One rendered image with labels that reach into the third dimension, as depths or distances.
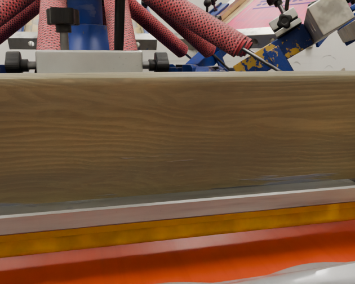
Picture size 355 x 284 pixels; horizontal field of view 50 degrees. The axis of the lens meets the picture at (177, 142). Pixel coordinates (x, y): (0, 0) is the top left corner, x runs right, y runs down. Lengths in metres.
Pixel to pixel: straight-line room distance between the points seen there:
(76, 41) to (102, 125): 0.80
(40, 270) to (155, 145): 0.09
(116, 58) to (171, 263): 0.31
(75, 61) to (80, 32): 0.53
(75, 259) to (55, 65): 0.29
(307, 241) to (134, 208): 0.12
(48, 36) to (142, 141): 0.52
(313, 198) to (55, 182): 0.14
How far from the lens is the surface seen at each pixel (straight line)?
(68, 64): 0.48
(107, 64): 0.48
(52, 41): 0.69
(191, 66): 1.19
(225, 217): 0.24
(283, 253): 0.24
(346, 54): 3.37
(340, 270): 0.22
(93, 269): 0.23
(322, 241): 0.27
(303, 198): 0.23
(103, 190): 0.21
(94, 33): 1.00
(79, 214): 0.20
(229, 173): 0.22
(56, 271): 0.23
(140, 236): 0.23
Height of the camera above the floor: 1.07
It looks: 12 degrees down
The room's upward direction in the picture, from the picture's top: straight up
